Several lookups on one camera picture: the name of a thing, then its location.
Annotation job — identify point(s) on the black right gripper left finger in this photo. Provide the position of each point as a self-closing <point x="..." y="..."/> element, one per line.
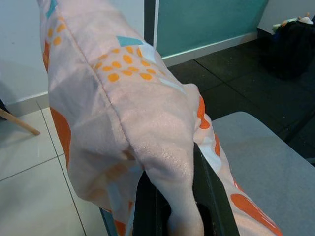
<point x="147" y="211"/>

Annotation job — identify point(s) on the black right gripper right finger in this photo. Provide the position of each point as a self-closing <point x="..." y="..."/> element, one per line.
<point x="214" y="196"/>

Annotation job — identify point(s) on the dark metal frame post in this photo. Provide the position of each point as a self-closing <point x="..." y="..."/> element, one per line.
<point x="150" y="22"/>

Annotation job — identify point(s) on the grey plastic table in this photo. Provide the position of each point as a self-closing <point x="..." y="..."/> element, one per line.
<point x="268" y="169"/>

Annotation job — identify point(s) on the black bag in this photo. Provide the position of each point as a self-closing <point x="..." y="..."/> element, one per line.
<point x="292" y="49"/>

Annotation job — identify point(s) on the wooden chair leg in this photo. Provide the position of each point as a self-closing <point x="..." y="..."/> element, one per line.
<point x="22" y="124"/>

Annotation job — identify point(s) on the pink pillow with coloured dots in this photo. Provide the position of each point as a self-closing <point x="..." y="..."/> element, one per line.
<point x="137" y="103"/>

